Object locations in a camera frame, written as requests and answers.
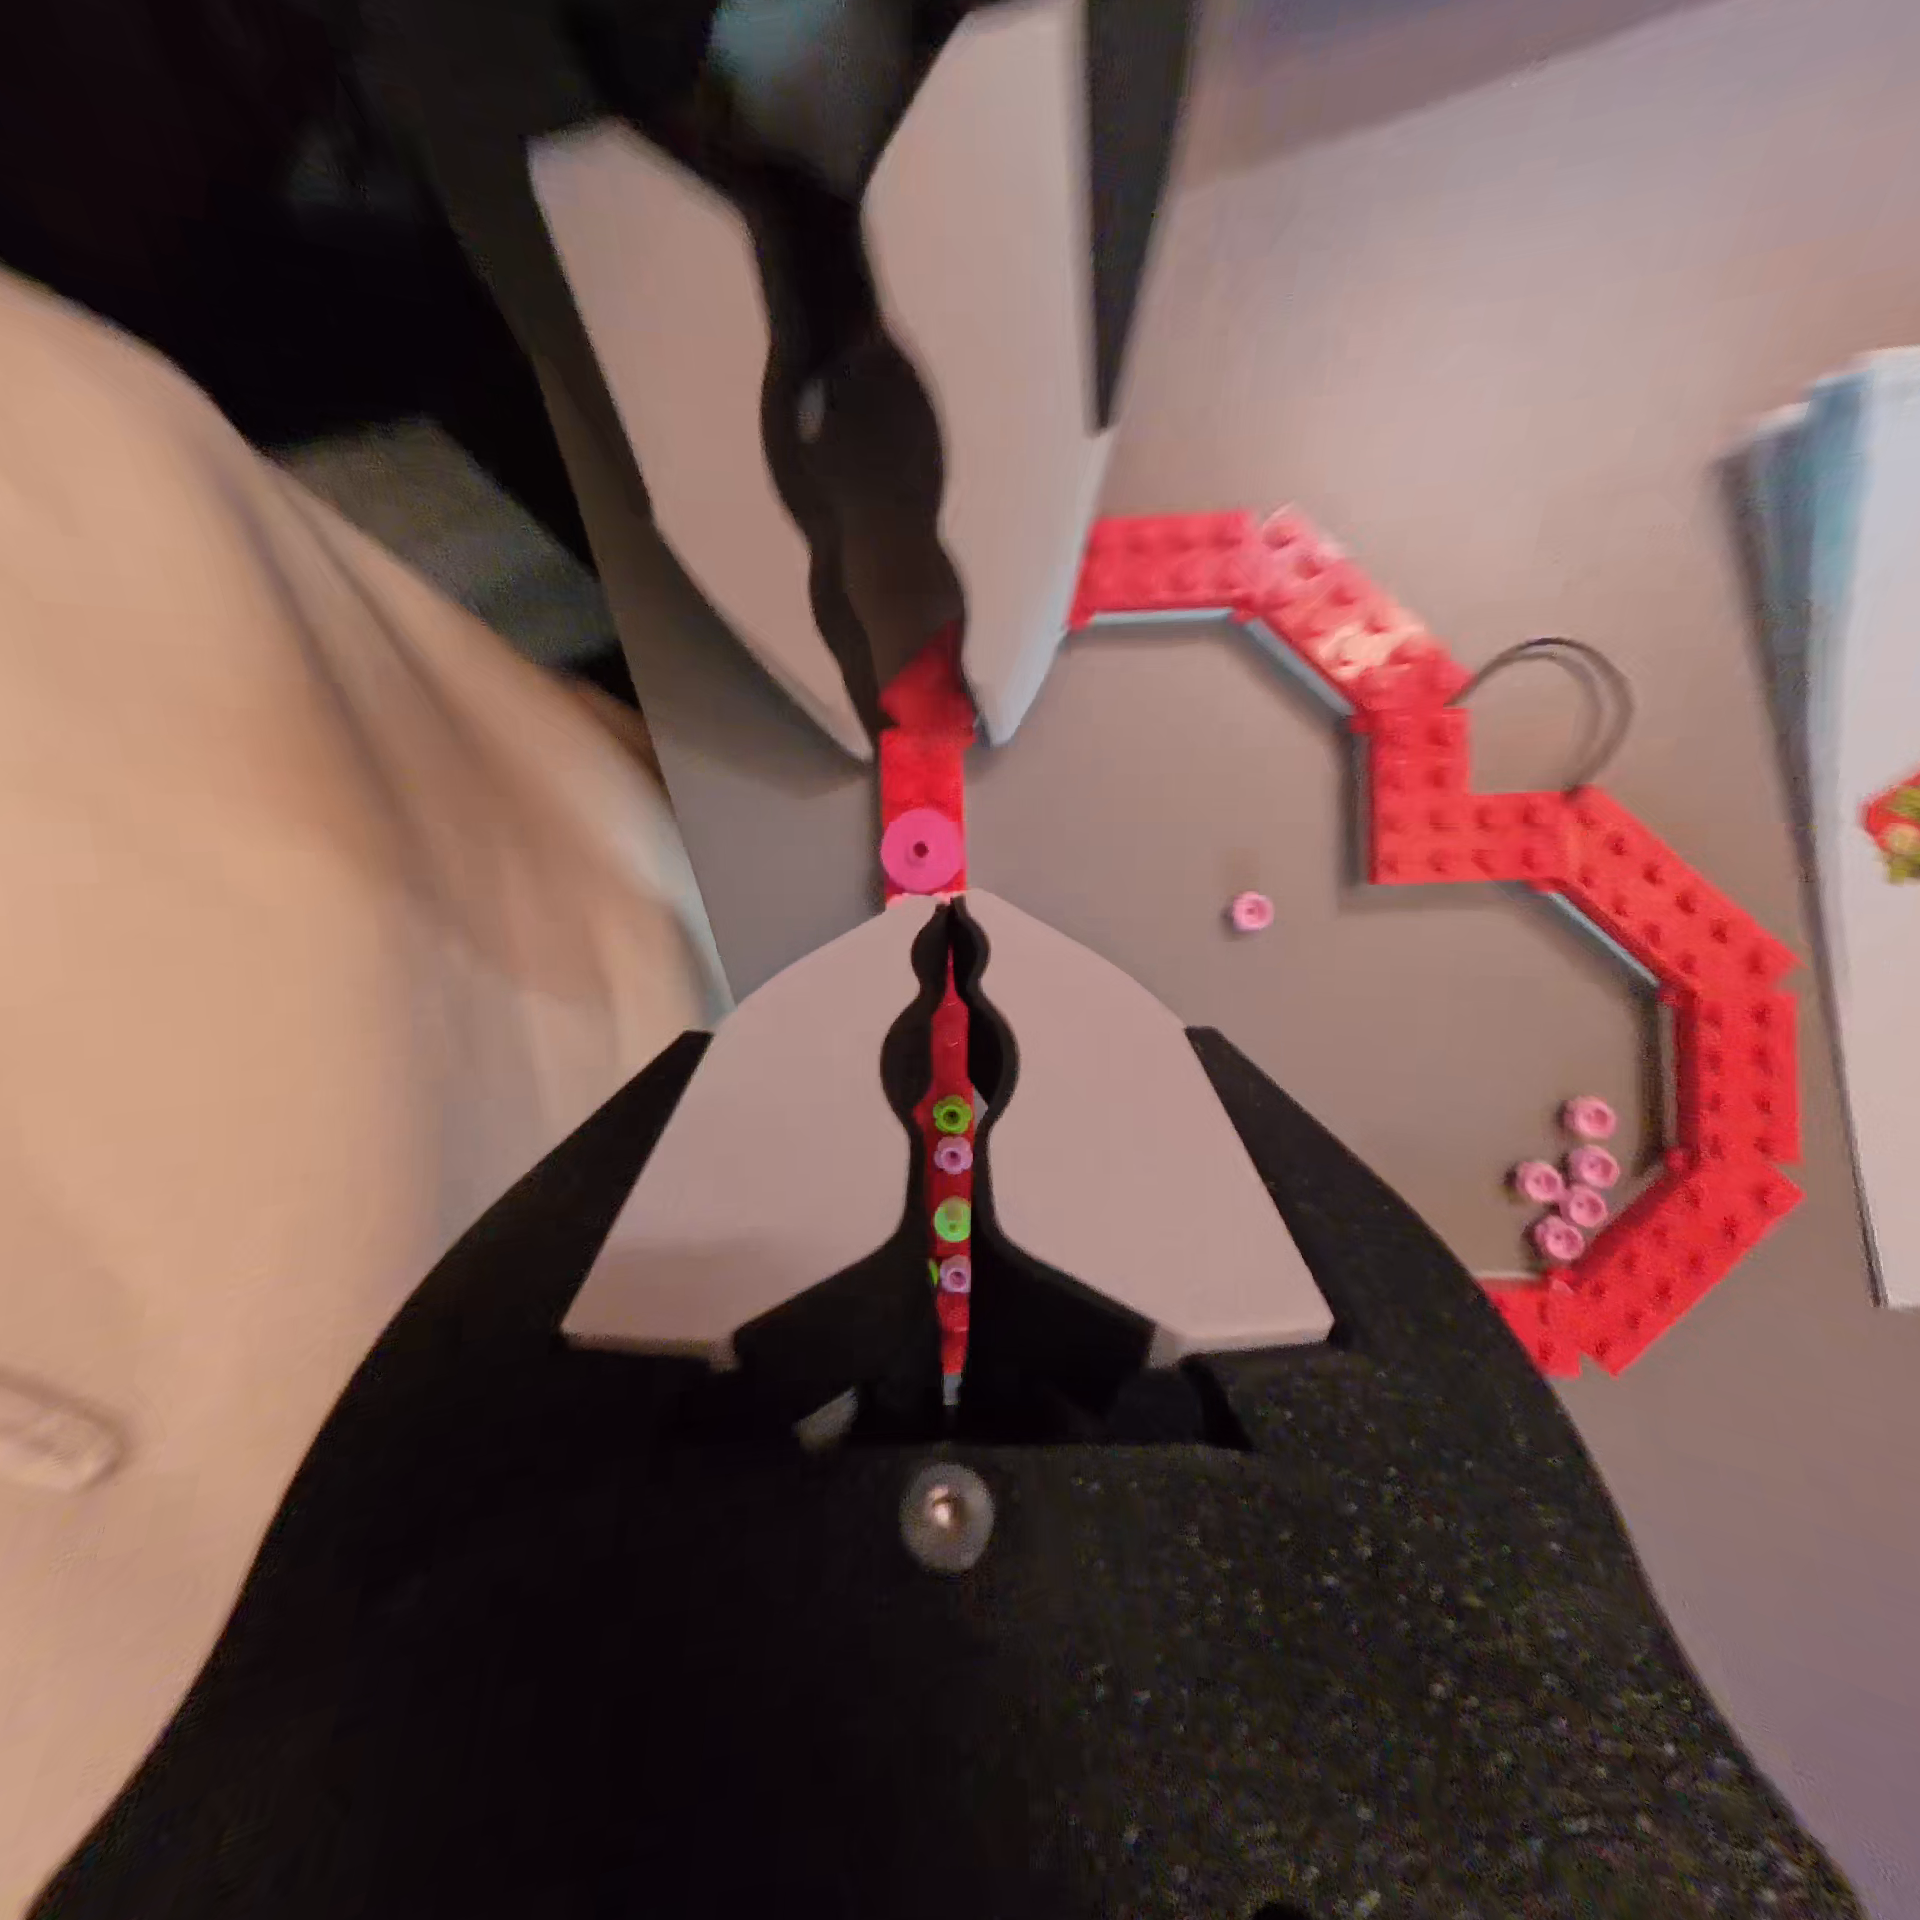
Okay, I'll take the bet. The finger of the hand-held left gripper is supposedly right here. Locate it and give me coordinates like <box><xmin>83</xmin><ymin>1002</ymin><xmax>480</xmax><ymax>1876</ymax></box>
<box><xmin>861</xmin><ymin>0</ymin><xmax>1119</xmax><ymax>747</ymax></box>
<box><xmin>528</xmin><ymin>120</ymin><xmax>879</xmax><ymax>758</ymax></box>

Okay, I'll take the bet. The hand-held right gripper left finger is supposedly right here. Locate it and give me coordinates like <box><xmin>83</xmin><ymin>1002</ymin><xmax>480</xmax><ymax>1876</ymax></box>
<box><xmin>560</xmin><ymin>897</ymin><xmax>952</xmax><ymax>1370</ymax></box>

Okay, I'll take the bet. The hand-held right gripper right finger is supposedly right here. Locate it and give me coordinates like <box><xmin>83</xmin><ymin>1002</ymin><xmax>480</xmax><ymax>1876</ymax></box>
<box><xmin>950</xmin><ymin>897</ymin><xmax>1337</xmax><ymax>1361</ymax></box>

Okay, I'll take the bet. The instruction booklet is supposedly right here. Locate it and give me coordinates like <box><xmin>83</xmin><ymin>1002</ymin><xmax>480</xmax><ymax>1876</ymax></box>
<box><xmin>1716</xmin><ymin>348</ymin><xmax>1920</xmax><ymax>1310</ymax></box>

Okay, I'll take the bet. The red brick heart frame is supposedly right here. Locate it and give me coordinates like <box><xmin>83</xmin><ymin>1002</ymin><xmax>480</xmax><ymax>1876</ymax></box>
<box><xmin>878</xmin><ymin>510</ymin><xmax>1806</xmax><ymax>1403</ymax></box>

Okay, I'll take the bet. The person's light clothing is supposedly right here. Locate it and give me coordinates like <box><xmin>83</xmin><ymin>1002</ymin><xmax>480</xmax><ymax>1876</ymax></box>
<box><xmin>0</xmin><ymin>264</ymin><xmax>735</xmax><ymax>1920</ymax></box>

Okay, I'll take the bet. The grey desk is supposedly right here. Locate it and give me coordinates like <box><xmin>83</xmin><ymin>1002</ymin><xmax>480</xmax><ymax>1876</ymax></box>
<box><xmin>532</xmin><ymin>0</ymin><xmax>1920</xmax><ymax>1920</ymax></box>

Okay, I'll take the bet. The black cord loop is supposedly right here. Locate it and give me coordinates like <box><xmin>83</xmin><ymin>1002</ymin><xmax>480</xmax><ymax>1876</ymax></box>
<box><xmin>1462</xmin><ymin>638</ymin><xmax>1635</xmax><ymax>798</ymax></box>

